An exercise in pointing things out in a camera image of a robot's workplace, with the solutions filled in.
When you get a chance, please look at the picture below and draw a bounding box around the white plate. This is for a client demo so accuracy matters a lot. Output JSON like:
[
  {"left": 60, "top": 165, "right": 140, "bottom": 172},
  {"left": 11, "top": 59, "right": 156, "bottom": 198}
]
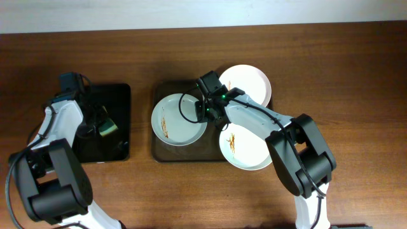
[
  {"left": 219, "top": 64, "right": 272, "bottom": 106},
  {"left": 219, "top": 123, "right": 272, "bottom": 170},
  {"left": 151, "top": 94, "right": 207, "bottom": 146}
]

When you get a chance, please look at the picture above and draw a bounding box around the green yellow sponge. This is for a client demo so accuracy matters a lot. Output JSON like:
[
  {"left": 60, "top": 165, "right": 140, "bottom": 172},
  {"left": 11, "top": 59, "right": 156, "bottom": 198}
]
[{"left": 97, "top": 106, "right": 118, "bottom": 137}]

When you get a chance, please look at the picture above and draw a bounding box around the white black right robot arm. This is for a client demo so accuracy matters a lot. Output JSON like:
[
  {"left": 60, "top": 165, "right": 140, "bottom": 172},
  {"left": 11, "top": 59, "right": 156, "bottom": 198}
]
[{"left": 197, "top": 71, "right": 336, "bottom": 228}]

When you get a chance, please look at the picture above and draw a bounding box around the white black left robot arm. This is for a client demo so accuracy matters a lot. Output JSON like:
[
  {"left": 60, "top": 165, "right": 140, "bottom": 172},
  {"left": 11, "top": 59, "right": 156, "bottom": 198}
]
[{"left": 5, "top": 72, "right": 125, "bottom": 229}]

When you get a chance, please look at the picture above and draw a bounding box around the brown serving tray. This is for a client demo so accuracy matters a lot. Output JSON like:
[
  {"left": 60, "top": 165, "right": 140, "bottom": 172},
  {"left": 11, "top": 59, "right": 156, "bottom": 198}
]
[{"left": 151, "top": 80, "right": 226, "bottom": 163}]

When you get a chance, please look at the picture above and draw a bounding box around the black rectangular tray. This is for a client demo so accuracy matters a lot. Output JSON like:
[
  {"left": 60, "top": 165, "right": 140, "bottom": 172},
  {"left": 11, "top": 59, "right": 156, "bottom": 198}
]
[{"left": 72, "top": 83, "right": 131, "bottom": 163}]

